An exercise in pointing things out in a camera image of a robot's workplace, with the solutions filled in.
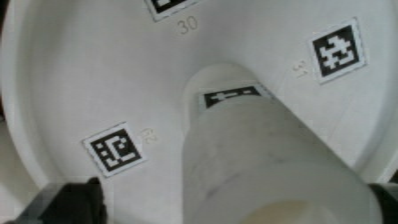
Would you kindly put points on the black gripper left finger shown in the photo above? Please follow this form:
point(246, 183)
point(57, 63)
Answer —
point(68, 204)

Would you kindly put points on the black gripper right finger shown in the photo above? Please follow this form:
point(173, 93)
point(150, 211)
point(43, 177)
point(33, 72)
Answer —
point(386, 193)

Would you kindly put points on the white cylindrical table leg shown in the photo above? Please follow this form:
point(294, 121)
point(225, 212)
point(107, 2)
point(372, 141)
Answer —
point(264, 175)

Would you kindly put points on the white round table top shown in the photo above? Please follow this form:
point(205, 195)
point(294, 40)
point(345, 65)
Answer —
point(120, 65)

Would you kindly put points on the white U-shaped fence frame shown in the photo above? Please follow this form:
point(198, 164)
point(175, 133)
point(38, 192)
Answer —
point(18, 188)

